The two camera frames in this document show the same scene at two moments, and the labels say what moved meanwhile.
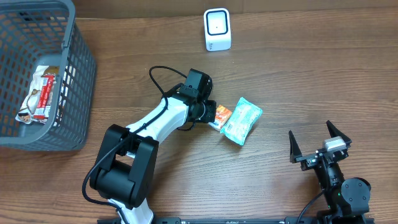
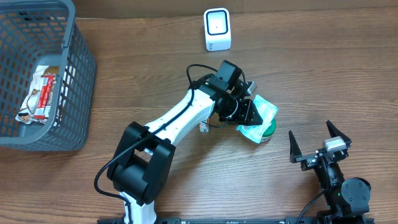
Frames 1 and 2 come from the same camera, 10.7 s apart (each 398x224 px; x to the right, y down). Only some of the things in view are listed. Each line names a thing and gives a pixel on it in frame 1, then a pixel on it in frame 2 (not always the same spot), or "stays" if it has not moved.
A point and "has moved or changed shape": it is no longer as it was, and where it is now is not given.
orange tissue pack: (222, 114) has moved or changed shape
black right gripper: (315, 157) stays
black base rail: (240, 220) stays
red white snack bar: (45, 96) stays
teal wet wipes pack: (243, 119) has moved or changed shape
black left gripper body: (210, 111) -> (243, 111)
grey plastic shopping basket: (35, 33) stays
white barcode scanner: (217, 28) stays
